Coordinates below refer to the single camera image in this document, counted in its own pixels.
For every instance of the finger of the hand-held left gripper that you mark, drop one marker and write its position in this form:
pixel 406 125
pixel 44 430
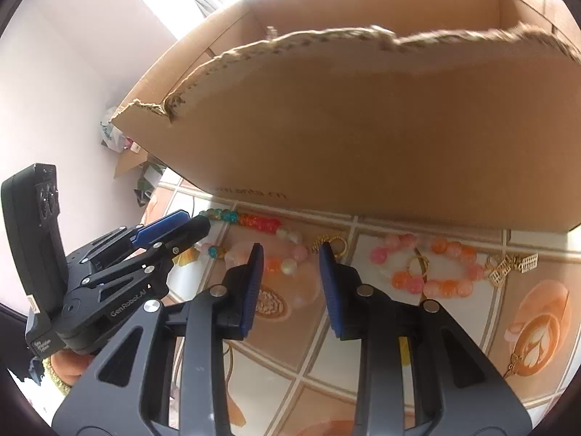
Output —
pixel 190 234
pixel 161 227

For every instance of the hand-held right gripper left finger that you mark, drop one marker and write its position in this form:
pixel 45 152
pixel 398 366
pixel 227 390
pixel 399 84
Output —
pixel 254 281

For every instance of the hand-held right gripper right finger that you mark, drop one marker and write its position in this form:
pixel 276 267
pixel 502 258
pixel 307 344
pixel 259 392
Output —
pixel 327 290

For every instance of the cardboard box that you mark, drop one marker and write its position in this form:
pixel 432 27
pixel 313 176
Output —
pixel 317 372
pixel 363 145

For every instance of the small cube charm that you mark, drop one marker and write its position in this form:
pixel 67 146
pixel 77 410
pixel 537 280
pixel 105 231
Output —
pixel 499 275

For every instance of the gold rectangular charm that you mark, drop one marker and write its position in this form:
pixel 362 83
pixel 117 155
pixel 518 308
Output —
pixel 529 263

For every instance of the person's left forearm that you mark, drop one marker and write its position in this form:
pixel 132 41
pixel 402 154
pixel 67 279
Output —
pixel 56 381

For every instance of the person's left hand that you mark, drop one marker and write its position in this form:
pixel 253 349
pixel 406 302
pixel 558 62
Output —
pixel 68 368

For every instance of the dark green object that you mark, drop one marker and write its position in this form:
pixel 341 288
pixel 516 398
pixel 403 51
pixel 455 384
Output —
pixel 147 186

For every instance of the bag of colourful packets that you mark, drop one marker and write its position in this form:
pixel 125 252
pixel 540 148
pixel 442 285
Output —
pixel 115 131

